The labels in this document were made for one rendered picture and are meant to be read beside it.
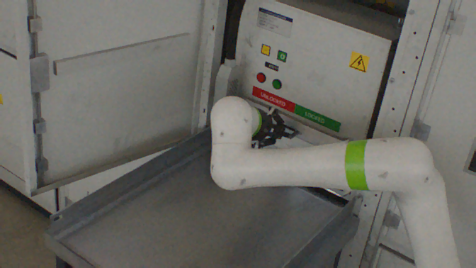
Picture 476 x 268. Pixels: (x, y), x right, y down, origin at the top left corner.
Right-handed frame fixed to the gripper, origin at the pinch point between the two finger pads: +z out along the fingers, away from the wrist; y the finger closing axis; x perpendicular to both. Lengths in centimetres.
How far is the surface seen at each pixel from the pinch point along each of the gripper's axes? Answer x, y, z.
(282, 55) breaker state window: -8.4, -21.7, -3.9
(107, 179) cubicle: -76, 49, 31
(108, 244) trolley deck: -16, 44, -40
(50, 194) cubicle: -113, 73, 45
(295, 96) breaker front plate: -1.3, -11.9, 1.7
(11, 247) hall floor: -113, 100, 34
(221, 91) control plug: -21.5, -4.2, -6.4
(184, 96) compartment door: -37.8, 2.5, 0.8
